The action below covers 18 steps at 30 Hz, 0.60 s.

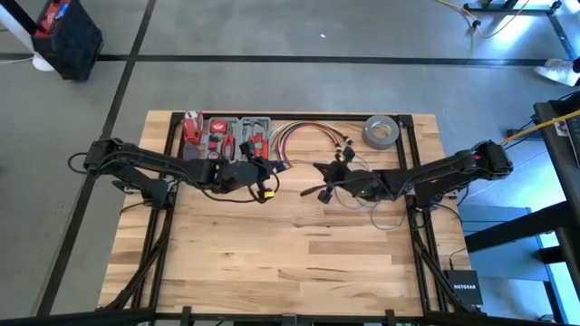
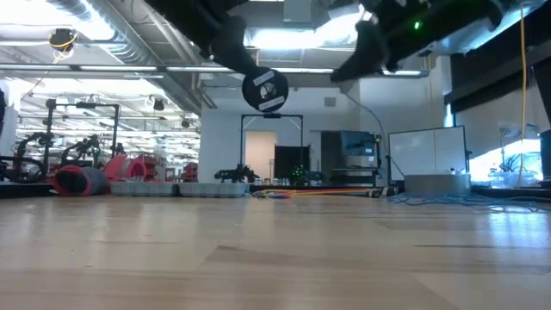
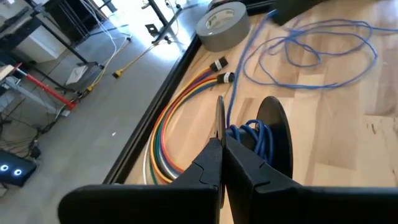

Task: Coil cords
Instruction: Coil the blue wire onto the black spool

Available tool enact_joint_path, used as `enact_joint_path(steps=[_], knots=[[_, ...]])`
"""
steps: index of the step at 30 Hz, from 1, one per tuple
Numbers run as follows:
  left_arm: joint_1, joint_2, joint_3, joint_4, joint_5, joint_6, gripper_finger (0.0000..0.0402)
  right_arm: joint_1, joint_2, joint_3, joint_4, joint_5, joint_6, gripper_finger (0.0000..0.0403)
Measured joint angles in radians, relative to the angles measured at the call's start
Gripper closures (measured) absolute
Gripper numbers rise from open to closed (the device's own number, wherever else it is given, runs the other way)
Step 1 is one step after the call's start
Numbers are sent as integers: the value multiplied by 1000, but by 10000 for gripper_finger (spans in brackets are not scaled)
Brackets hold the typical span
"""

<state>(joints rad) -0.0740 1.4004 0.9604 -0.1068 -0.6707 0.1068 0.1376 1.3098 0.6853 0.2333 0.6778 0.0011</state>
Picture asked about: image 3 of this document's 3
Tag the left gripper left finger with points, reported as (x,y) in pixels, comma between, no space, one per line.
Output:
(155,202)

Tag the black box with lights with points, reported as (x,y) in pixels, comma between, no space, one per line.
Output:
(25,161)

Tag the white cabinet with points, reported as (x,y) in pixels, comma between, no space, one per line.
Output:
(37,46)

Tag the red bar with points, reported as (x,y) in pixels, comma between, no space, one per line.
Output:
(46,88)

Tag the black floor stand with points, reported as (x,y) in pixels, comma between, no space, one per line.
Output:
(151,29)

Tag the white sheet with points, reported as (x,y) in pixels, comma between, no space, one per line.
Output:
(76,74)

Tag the grey duct tape roll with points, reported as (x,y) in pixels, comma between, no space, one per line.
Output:
(230,37)

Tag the black desk frame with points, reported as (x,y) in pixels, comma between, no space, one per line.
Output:
(93,65)

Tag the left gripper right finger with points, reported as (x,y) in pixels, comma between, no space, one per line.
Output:
(295,205)

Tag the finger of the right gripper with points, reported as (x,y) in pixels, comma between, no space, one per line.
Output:
(295,7)

